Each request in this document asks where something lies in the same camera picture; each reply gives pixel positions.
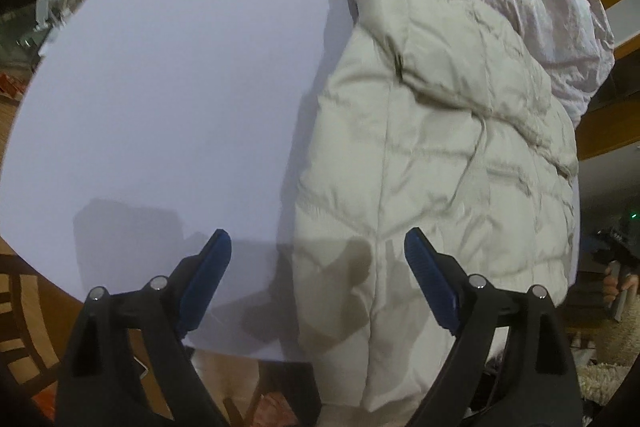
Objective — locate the dark wooden chair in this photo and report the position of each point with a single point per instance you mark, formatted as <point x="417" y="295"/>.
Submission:
<point x="22" y="337"/>

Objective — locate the cluttered dark shelf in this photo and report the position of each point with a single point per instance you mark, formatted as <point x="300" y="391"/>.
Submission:
<point x="55" y="2"/>

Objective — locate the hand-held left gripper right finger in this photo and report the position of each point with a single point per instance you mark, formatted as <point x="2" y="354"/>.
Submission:
<point x="434" y="279"/>

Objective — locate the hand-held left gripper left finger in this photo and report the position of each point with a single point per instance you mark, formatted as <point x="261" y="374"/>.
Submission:
<point x="207" y="274"/>

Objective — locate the wooden furniture frame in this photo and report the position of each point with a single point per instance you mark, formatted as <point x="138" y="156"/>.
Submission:
<point x="607" y="132"/>

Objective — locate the person's right hand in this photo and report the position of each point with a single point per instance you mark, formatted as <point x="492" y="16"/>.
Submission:
<point x="611" y="289"/>

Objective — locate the cream shaggy rug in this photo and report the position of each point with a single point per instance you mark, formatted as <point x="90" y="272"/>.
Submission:
<point x="605" y="352"/>

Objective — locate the beige puffer jacket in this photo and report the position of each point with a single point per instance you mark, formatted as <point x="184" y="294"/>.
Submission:
<point x="430" y="157"/>

